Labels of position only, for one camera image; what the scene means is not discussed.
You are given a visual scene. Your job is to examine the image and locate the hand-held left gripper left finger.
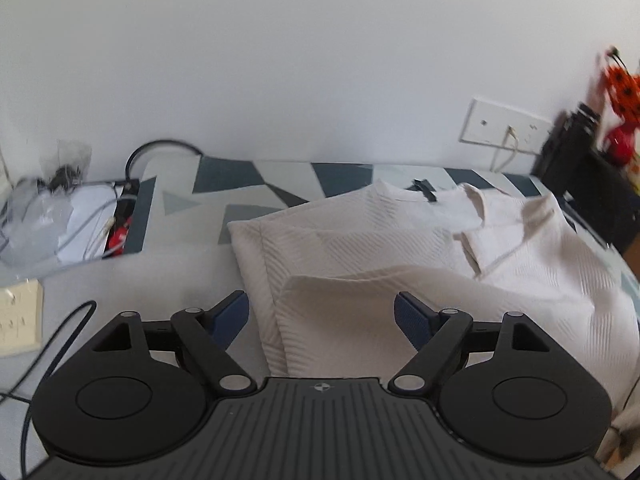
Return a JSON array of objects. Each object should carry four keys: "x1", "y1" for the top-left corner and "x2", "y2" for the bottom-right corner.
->
[{"x1": 92, "y1": 290, "x2": 258, "y2": 398}]

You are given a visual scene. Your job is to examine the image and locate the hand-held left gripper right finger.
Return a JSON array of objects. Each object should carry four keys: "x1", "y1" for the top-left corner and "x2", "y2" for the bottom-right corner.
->
[{"x1": 389, "y1": 291, "x2": 551, "y2": 401}]

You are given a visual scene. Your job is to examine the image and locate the white ribbed sweater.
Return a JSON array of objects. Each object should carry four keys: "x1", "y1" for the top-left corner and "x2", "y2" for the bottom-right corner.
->
[{"x1": 227, "y1": 179, "x2": 640, "y2": 413}]

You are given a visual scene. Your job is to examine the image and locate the beige power strip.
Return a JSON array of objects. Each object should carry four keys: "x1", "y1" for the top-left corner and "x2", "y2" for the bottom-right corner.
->
[{"x1": 0, "y1": 280, "x2": 45, "y2": 357}]

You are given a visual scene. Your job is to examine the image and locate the crumpled clear plastic bag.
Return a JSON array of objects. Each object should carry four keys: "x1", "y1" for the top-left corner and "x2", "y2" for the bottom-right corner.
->
[{"x1": 0, "y1": 140, "x2": 93, "y2": 267}]

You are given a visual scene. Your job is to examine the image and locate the black box appliance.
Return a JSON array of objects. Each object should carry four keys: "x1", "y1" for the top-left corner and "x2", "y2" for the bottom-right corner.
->
[{"x1": 562, "y1": 149, "x2": 640, "y2": 256}]

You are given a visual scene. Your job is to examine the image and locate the long black cable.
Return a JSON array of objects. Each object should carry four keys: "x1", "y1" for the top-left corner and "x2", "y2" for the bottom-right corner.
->
[{"x1": 0, "y1": 300, "x2": 98, "y2": 480}]

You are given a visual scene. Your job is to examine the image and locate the looped black cable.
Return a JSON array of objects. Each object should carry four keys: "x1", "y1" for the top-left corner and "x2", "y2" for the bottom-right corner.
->
[{"x1": 124, "y1": 140, "x2": 205, "y2": 183}]

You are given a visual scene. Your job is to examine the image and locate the white plugged cable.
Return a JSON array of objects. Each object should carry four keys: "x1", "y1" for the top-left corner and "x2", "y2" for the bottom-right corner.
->
[{"x1": 490, "y1": 126, "x2": 521, "y2": 173}]

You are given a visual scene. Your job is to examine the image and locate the white wall socket panel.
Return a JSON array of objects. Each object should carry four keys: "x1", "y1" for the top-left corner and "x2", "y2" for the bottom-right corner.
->
[{"x1": 460, "y1": 97, "x2": 555, "y2": 157}]

